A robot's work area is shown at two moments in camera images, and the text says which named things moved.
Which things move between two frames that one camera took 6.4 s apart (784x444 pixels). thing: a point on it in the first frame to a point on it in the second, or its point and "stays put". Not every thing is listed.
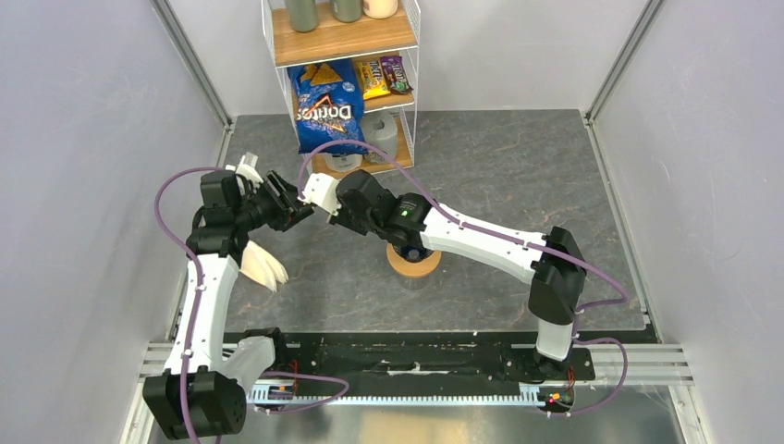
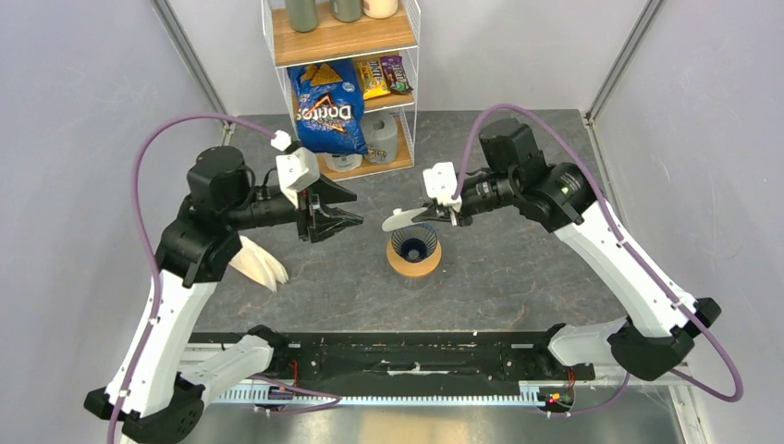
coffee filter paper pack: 261,266 stays put
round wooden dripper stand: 411,268 stays put
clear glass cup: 415,283 stays put
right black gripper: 341,219 to 432,214
